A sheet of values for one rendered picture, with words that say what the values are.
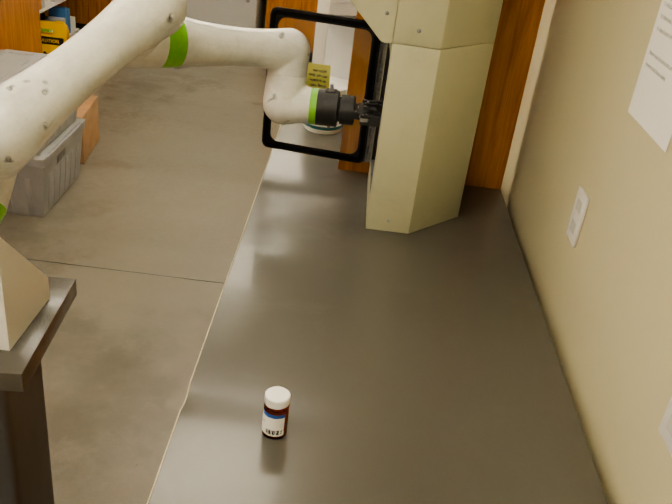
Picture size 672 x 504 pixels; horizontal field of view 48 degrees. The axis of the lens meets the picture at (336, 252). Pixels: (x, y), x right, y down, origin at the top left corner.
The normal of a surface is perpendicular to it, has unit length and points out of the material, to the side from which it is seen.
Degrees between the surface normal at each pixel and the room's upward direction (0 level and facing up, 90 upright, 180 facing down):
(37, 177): 96
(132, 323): 0
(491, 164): 90
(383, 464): 0
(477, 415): 0
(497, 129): 90
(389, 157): 90
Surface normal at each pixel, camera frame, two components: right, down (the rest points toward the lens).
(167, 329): 0.11, -0.87
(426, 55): -0.05, 0.48
